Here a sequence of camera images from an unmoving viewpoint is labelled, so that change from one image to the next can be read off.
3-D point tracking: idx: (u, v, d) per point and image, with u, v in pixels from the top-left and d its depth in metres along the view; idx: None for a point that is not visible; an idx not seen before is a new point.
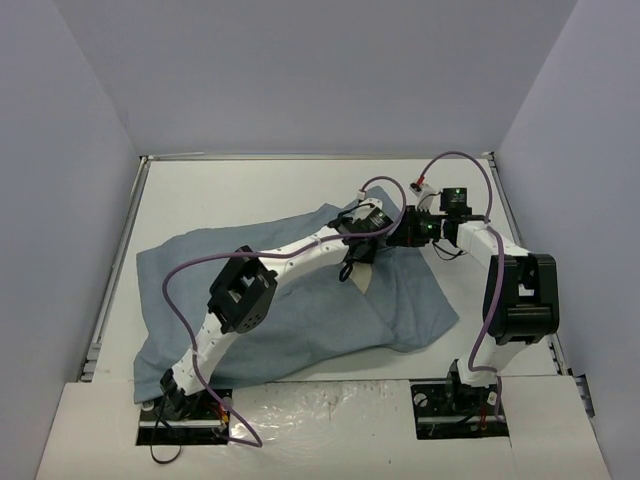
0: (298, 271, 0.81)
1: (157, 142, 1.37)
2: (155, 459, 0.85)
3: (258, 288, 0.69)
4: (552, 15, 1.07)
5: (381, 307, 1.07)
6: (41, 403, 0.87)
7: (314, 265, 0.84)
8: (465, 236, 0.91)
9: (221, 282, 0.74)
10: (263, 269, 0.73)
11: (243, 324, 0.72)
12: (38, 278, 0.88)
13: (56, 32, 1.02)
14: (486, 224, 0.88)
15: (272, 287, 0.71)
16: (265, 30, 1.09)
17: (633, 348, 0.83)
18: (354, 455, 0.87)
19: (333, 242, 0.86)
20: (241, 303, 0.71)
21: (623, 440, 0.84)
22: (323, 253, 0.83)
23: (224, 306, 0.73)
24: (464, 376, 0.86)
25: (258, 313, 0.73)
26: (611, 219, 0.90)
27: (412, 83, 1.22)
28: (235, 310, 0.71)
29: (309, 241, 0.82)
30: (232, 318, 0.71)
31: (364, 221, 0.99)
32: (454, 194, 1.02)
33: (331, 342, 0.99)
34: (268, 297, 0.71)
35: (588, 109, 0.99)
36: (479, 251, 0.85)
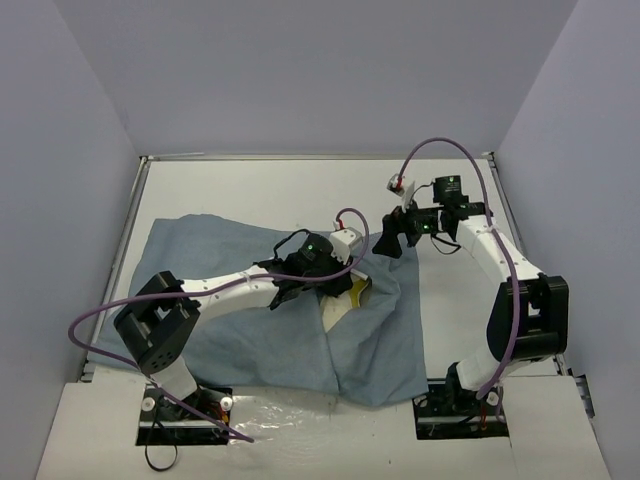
0: (223, 308, 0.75)
1: (157, 143, 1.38)
2: (151, 465, 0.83)
3: (175, 317, 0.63)
4: (552, 16, 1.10)
5: (343, 352, 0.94)
6: (40, 402, 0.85)
7: (238, 303, 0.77)
8: (465, 230, 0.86)
9: (133, 309, 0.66)
10: (186, 300, 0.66)
11: (151, 362, 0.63)
12: (38, 272, 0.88)
13: (56, 31, 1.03)
14: (490, 228, 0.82)
15: (193, 319, 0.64)
16: (268, 30, 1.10)
17: (633, 344, 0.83)
18: (353, 456, 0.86)
19: (264, 280, 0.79)
20: (153, 335, 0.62)
21: (623, 441, 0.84)
22: (251, 292, 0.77)
23: (132, 337, 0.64)
24: (464, 380, 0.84)
25: (172, 348, 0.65)
26: (612, 216, 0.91)
27: (413, 84, 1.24)
28: (146, 342, 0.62)
29: (237, 277, 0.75)
30: (139, 352, 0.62)
31: (295, 258, 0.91)
32: (446, 184, 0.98)
33: (279, 361, 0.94)
34: (186, 330, 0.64)
35: (588, 108, 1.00)
36: (481, 256, 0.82)
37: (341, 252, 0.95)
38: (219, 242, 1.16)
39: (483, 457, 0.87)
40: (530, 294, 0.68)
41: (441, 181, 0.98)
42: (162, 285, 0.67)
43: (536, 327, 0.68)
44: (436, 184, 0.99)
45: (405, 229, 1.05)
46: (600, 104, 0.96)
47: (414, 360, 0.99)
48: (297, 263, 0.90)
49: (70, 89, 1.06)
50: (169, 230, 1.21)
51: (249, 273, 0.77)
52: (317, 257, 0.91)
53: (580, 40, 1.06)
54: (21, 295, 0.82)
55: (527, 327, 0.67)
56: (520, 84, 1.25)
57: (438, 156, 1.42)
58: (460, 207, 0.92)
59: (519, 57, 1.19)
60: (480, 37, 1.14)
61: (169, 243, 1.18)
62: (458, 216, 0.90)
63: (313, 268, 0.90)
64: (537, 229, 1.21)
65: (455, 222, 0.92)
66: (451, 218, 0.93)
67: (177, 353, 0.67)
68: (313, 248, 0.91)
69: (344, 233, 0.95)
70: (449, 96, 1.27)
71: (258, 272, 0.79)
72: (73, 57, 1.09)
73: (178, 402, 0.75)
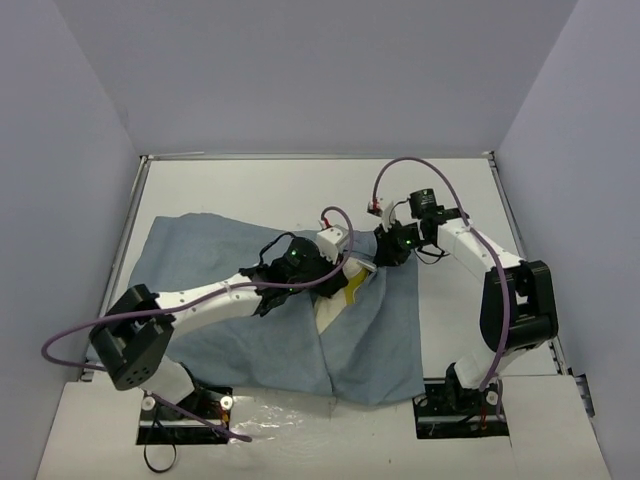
0: (203, 319, 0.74)
1: (157, 142, 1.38)
2: (149, 465, 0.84)
3: (149, 334, 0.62)
4: (552, 16, 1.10)
5: (339, 354, 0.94)
6: (41, 402, 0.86)
7: (221, 314, 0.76)
8: (446, 235, 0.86)
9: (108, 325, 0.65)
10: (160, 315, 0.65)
11: (128, 378, 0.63)
12: (38, 272, 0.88)
13: (56, 32, 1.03)
14: (469, 227, 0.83)
15: (167, 334, 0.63)
16: (268, 29, 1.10)
17: (632, 345, 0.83)
18: (353, 456, 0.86)
19: (245, 289, 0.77)
20: (129, 350, 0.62)
21: (623, 441, 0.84)
22: (232, 302, 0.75)
23: (108, 353, 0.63)
24: (464, 380, 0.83)
25: (148, 364, 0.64)
26: (611, 216, 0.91)
27: (412, 84, 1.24)
28: (122, 358, 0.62)
29: (217, 286, 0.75)
30: (116, 368, 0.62)
31: (280, 263, 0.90)
32: (418, 198, 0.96)
33: (273, 363, 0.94)
34: (161, 345, 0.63)
35: (588, 108, 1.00)
36: (465, 257, 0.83)
37: (331, 252, 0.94)
38: (218, 240, 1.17)
39: (483, 457, 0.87)
40: (515, 282, 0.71)
41: (413, 195, 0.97)
42: (137, 298, 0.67)
43: (527, 312, 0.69)
44: (412, 198, 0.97)
45: (391, 246, 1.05)
46: (600, 104, 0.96)
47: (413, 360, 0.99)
48: (282, 268, 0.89)
49: (70, 89, 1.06)
50: (169, 229, 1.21)
51: (230, 282, 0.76)
52: (302, 260, 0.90)
53: (580, 39, 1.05)
54: (21, 295, 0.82)
55: (518, 313, 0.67)
56: (520, 83, 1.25)
57: (438, 156, 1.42)
58: (437, 214, 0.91)
59: (519, 56, 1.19)
60: (479, 37, 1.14)
61: (168, 243, 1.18)
62: (436, 224, 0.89)
63: (300, 272, 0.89)
64: (537, 228, 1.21)
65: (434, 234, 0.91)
66: (429, 227, 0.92)
67: (155, 367, 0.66)
68: (296, 253, 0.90)
69: (331, 232, 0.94)
70: (449, 95, 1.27)
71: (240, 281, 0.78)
72: (73, 58, 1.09)
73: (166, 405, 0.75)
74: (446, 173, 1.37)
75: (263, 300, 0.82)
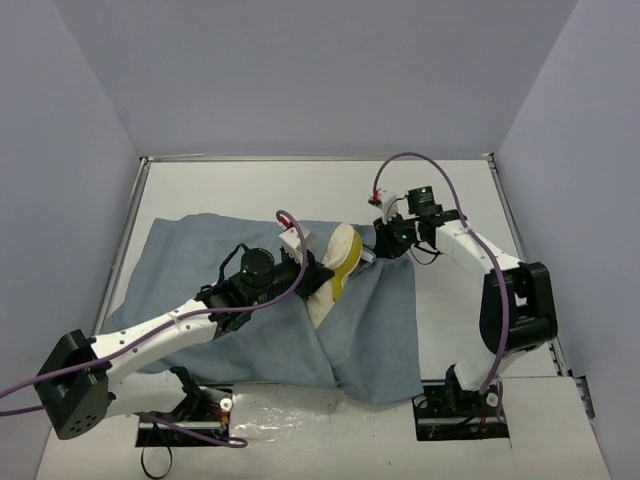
0: (149, 356, 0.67)
1: (157, 143, 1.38)
2: (144, 469, 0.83)
3: (81, 389, 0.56)
4: (551, 17, 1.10)
5: (338, 346, 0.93)
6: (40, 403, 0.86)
7: (177, 344, 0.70)
8: (444, 235, 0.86)
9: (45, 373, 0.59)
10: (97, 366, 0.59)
11: (70, 426, 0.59)
12: (38, 274, 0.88)
13: (57, 33, 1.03)
14: (466, 229, 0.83)
15: (103, 386, 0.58)
16: (268, 31, 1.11)
17: (632, 346, 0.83)
18: (353, 458, 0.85)
19: (196, 318, 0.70)
20: (65, 403, 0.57)
21: (623, 442, 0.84)
22: (182, 335, 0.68)
23: (47, 402, 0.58)
24: (464, 381, 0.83)
25: (91, 410, 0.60)
26: (611, 217, 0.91)
27: (412, 85, 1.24)
28: (58, 412, 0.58)
29: (163, 320, 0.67)
30: (54, 421, 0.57)
31: (235, 282, 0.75)
32: (419, 196, 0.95)
33: (272, 357, 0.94)
34: (98, 396, 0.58)
35: (588, 109, 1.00)
36: (463, 258, 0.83)
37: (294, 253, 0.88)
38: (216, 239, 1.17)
39: (483, 458, 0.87)
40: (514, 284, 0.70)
41: (414, 193, 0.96)
42: (71, 346, 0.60)
43: (526, 315, 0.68)
44: (410, 195, 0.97)
45: (388, 240, 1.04)
46: (600, 105, 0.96)
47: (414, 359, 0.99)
48: (237, 287, 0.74)
49: (71, 91, 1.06)
50: (168, 229, 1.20)
51: (178, 312, 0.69)
52: (258, 276, 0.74)
53: (580, 40, 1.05)
54: (21, 296, 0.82)
55: (518, 316, 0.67)
56: (520, 85, 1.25)
57: (437, 157, 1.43)
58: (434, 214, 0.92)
59: (519, 58, 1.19)
60: (479, 38, 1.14)
61: (168, 243, 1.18)
62: (433, 225, 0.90)
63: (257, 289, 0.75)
64: (537, 229, 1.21)
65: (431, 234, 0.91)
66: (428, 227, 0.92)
67: (101, 411, 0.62)
68: (247, 271, 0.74)
69: (290, 231, 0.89)
70: (448, 97, 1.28)
71: (190, 308, 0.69)
72: (73, 59, 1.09)
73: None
74: (445, 174, 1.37)
75: (224, 325, 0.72)
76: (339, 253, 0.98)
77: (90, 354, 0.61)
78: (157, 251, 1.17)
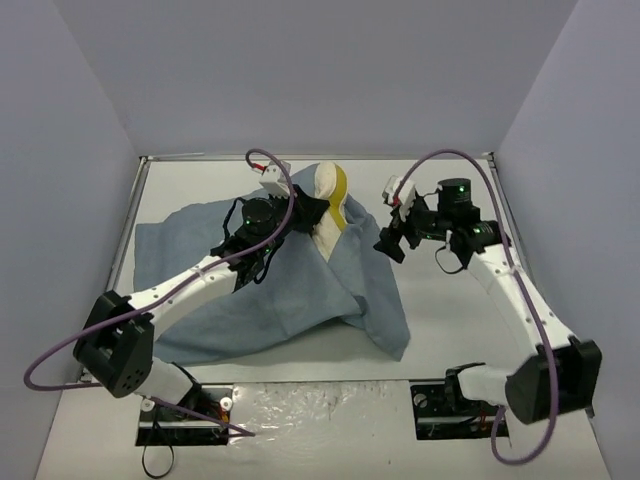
0: (181, 308, 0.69)
1: (157, 143, 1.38)
2: (147, 472, 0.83)
3: (130, 338, 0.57)
4: (552, 16, 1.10)
5: (352, 274, 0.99)
6: (40, 403, 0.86)
7: (201, 298, 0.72)
8: (483, 266, 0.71)
9: (86, 339, 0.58)
10: (137, 317, 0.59)
11: (121, 384, 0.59)
12: (37, 273, 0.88)
13: (56, 32, 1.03)
14: (512, 269, 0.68)
15: (149, 333, 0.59)
16: (268, 30, 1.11)
17: (632, 345, 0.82)
18: (353, 458, 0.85)
19: (218, 268, 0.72)
20: (114, 359, 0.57)
21: (623, 441, 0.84)
22: (208, 285, 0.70)
23: (93, 367, 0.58)
24: (467, 391, 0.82)
25: (139, 364, 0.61)
26: (611, 216, 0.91)
27: (412, 84, 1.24)
28: (109, 370, 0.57)
29: (188, 273, 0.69)
30: (108, 381, 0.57)
31: (242, 235, 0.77)
32: (455, 193, 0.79)
33: (296, 317, 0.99)
34: (146, 345, 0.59)
35: (588, 107, 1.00)
36: (500, 303, 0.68)
37: (280, 187, 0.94)
38: (211, 222, 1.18)
39: (482, 457, 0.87)
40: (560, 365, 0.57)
41: (449, 190, 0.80)
42: (109, 305, 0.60)
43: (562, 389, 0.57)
44: (441, 192, 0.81)
45: (406, 231, 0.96)
46: (600, 104, 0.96)
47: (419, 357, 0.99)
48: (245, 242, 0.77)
49: (70, 89, 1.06)
50: (169, 228, 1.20)
51: (200, 265, 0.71)
52: (262, 225, 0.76)
53: (580, 39, 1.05)
54: (21, 295, 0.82)
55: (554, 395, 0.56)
56: (520, 84, 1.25)
57: (437, 156, 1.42)
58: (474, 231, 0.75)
59: (519, 57, 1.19)
60: (479, 37, 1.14)
61: (168, 240, 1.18)
62: (471, 244, 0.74)
63: (265, 236, 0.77)
64: (537, 228, 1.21)
65: (466, 250, 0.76)
66: (461, 242, 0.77)
67: (147, 366, 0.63)
68: (251, 222, 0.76)
69: (268, 172, 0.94)
70: (448, 96, 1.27)
71: (211, 260, 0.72)
72: (72, 58, 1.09)
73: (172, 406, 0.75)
74: (445, 173, 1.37)
75: (242, 274, 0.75)
76: (329, 181, 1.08)
77: (130, 309, 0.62)
78: (157, 250, 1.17)
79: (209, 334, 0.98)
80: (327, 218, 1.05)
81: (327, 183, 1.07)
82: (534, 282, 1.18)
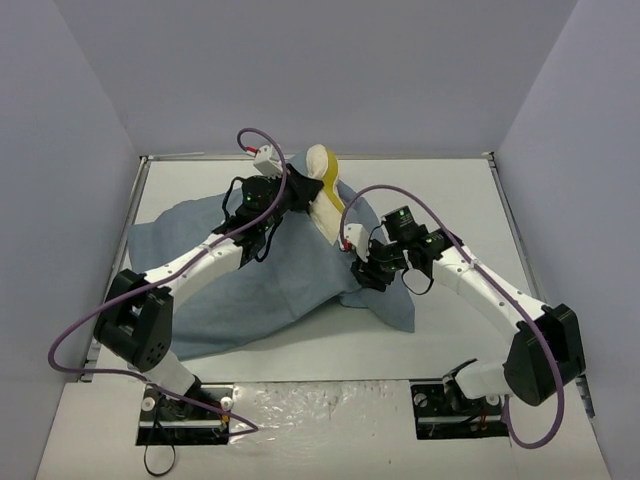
0: (192, 286, 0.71)
1: (157, 143, 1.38)
2: (149, 471, 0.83)
3: (151, 310, 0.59)
4: (552, 16, 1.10)
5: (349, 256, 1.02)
6: (40, 403, 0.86)
7: (211, 274, 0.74)
8: (445, 268, 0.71)
9: (108, 318, 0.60)
10: (155, 289, 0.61)
11: (146, 358, 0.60)
12: (38, 271, 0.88)
13: (56, 32, 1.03)
14: (472, 263, 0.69)
15: (169, 304, 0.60)
16: (268, 30, 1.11)
17: (633, 344, 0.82)
18: (353, 457, 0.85)
19: (225, 245, 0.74)
20: (138, 332, 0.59)
21: (624, 440, 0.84)
22: (217, 260, 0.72)
23: (116, 344, 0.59)
24: (468, 392, 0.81)
25: (160, 338, 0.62)
26: (611, 214, 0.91)
27: (412, 84, 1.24)
28: (133, 345, 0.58)
29: (197, 251, 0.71)
30: (132, 355, 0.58)
31: (244, 212, 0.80)
32: (397, 218, 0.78)
33: (303, 297, 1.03)
34: (167, 316, 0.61)
35: (588, 106, 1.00)
36: (473, 300, 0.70)
37: (274, 164, 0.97)
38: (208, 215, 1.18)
39: (482, 456, 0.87)
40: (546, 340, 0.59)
41: (388, 217, 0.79)
42: (127, 282, 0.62)
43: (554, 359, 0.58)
44: (386, 220, 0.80)
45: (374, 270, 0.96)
46: (601, 103, 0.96)
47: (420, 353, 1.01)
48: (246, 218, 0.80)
49: (71, 89, 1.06)
50: (164, 223, 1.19)
51: (208, 242, 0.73)
52: (262, 200, 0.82)
53: (581, 38, 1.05)
54: (21, 294, 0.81)
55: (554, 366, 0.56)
56: (520, 83, 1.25)
57: (437, 156, 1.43)
58: (425, 242, 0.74)
59: (518, 57, 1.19)
60: (479, 37, 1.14)
61: (163, 237, 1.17)
62: (429, 255, 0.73)
63: (265, 210, 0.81)
64: (537, 227, 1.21)
65: (424, 261, 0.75)
66: (420, 256, 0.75)
67: (167, 341, 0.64)
68: (252, 197, 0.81)
69: (260, 151, 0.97)
70: (448, 96, 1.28)
71: (216, 237, 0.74)
72: (73, 59, 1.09)
73: (181, 398, 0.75)
74: (445, 173, 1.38)
75: (246, 250, 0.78)
76: (320, 161, 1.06)
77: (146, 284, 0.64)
78: (155, 248, 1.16)
79: (216, 325, 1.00)
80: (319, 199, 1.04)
81: (318, 165, 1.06)
82: (534, 281, 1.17)
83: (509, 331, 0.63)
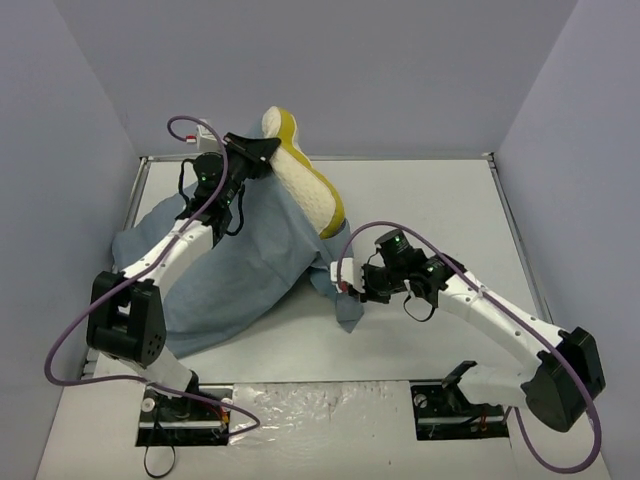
0: (172, 274, 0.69)
1: (157, 143, 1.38)
2: (149, 472, 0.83)
3: (140, 302, 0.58)
4: (551, 17, 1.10)
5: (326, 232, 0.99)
6: (41, 404, 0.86)
7: (187, 260, 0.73)
8: (451, 299, 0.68)
9: (98, 323, 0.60)
10: (138, 283, 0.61)
11: (146, 351, 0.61)
12: (38, 272, 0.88)
13: (57, 33, 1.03)
14: (480, 291, 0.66)
15: (157, 293, 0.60)
16: (267, 30, 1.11)
17: (632, 344, 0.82)
18: (352, 458, 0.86)
19: (195, 228, 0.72)
20: (132, 329, 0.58)
21: (624, 442, 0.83)
22: (191, 244, 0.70)
23: (114, 345, 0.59)
24: (471, 395, 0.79)
25: (156, 329, 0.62)
26: (610, 214, 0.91)
27: (412, 84, 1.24)
28: (131, 343, 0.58)
29: (167, 239, 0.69)
30: (134, 352, 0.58)
31: (202, 193, 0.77)
32: (394, 245, 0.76)
33: (290, 268, 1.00)
34: (158, 306, 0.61)
35: (588, 106, 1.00)
36: (483, 327, 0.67)
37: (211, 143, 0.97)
38: None
39: (482, 457, 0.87)
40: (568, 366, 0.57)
41: (387, 245, 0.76)
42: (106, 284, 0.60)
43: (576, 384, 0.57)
44: (383, 246, 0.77)
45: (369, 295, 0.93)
46: (600, 102, 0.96)
47: (418, 354, 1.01)
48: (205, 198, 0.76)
49: (71, 89, 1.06)
50: (158, 215, 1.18)
51: (176, 229, 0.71)
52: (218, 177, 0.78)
53: (581, 38, 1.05)
54: (21, 294, 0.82)
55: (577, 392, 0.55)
56: (520, 84, 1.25)
57: (437, 156, 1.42)
58: (427, 271, 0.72)
59: (518, 57, 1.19)
60: (479, 37, 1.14)
61: (153, 231, 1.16)
62: (433, 285, 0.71)
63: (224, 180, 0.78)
64: (537, 228, 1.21)
65: (428, 290, 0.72)
66: (422, 285, 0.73)
67: (164, 330, 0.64)
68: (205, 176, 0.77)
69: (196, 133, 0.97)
70: (448, 97, 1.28)
71: (182, 223, 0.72)
72: (73, 59, 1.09)
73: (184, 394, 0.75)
74: (445, 174, 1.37)
75: (216, 229, 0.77)
76: (275, 121, 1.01)
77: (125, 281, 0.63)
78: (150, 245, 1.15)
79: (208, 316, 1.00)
80: (276, 162, 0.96)
81: (270, 128, 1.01)
82: (534, 282, 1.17)
83: (529, 360, 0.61)
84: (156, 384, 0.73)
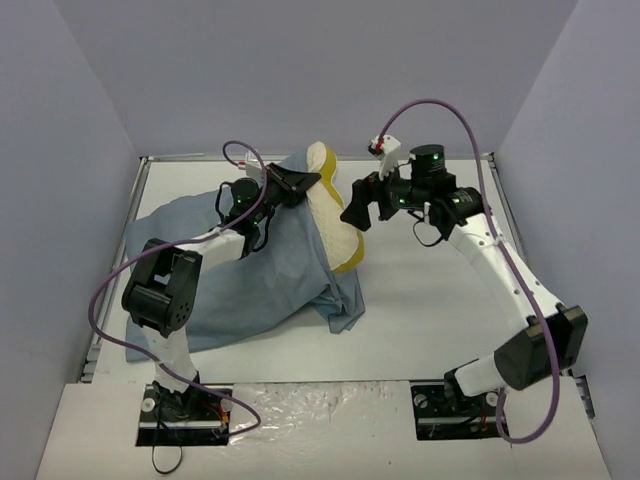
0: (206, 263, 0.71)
1: (157, 143, 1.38)
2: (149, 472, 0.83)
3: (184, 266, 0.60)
4: (551, 16, 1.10)
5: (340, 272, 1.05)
6: (41, 404, 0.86)
7: (217, 260, 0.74)
8: (465, 238, 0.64)
9: (138, 279, 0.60)
10: (181, 251, 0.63)
11: (174, 319, 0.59)
12: (37, 271, 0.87)
13: (56, 31, 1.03)
14: (497, 239, 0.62)
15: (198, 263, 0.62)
16: (268, 30, 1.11)
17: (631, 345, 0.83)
18: (352, 458, 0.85)
19: (232, 233, 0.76)
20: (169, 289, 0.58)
21: (624, 443, 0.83)
22: (227, 243, 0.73)
23: (146, 303, 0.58)
24: (467, 388, 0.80)
25: (187, 301, 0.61)
26: (609, 214, 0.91)
27: (412, 84, 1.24)
28: (164, 302, 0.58)
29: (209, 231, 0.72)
30: (163, 311, 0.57)
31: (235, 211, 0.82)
32: (431, 163, 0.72)
33: (298, 293, 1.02)
34: (196, 277, 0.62)
35: (588, 106, 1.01)
36: (483, 274, 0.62)
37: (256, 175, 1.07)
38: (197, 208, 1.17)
39: (482, 457, 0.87)
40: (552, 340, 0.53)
41: (423, 161, 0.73)
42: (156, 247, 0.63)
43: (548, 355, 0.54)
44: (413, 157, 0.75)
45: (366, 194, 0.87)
46: (599, 103, 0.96)
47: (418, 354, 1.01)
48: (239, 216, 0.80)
49: (70, 87, 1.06)
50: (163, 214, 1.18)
51: (217, 227, 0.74)
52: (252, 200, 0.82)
53: (581, 39, 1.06)
54: (21, 293, 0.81)
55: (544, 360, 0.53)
56: (520, 84, 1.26)
57: None
58: (453, 202, 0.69)
59: (518, 57, 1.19)
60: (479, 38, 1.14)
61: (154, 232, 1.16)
62: (451, 211, 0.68)
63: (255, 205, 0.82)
64: (536, 228, 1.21)
65: (443, 218, 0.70)
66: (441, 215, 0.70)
67: (192, 308, 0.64)
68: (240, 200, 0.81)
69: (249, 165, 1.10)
70: (448, 97, 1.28)
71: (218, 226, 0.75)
72: (73, 58, 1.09)
73: (189, 384, 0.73)
74: None
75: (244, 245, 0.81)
76: (320, 155, 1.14)
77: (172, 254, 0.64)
78: None
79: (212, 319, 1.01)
80: (312, 193, 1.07)
81: (315, 161, 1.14)
82: None
83: (513, 320, 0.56)
84: (165, 367, 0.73)
